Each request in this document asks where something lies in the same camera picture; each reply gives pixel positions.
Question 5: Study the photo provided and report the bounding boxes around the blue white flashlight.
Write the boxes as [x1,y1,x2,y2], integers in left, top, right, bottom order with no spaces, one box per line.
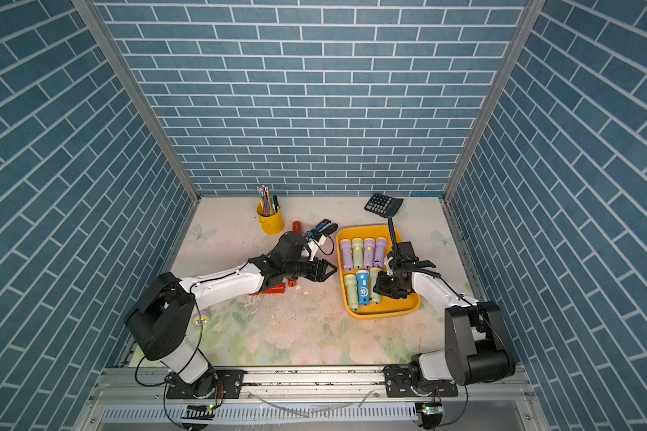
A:
[355,269,370,306]

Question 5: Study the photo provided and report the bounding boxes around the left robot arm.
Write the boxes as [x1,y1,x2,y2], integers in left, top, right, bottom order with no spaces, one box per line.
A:
[125,224,337,399]

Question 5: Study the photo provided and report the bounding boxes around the purple flashlight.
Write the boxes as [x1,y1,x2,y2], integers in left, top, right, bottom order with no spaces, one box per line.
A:
[339,239,354,271]
[192,310,210,327]
[373,237,387,269]
[363,238,376,269]

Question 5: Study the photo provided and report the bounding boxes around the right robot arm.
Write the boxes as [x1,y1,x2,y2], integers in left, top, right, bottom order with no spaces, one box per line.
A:
[373,269,516,395]

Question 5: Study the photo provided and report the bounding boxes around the yellow plastic tray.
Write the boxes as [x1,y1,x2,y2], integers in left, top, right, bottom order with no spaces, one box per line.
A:
[336,224,421,320]

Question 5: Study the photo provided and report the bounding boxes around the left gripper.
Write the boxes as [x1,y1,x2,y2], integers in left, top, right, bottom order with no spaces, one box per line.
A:
[282,256,339,283]

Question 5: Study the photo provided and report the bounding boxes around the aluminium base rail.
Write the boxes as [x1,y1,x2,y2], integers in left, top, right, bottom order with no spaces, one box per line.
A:
[75,366,548,430]

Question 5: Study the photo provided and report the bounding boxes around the blue black stapler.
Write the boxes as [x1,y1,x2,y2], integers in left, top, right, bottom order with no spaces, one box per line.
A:
[306,219,338,242]

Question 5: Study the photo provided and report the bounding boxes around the pens in cup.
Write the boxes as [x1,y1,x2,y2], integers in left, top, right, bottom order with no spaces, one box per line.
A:
[257,185,280,217]

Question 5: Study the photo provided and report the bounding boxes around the green flashlight yellow button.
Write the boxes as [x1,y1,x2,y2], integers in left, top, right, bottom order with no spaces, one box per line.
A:
[352,237,364,270]

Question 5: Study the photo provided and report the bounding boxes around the black calculator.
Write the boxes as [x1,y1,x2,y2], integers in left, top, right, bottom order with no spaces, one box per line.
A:
[364,193,404,218]

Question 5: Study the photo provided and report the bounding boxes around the yellow pen cup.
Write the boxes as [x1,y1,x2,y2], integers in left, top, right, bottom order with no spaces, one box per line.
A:
[256,204,285,235]

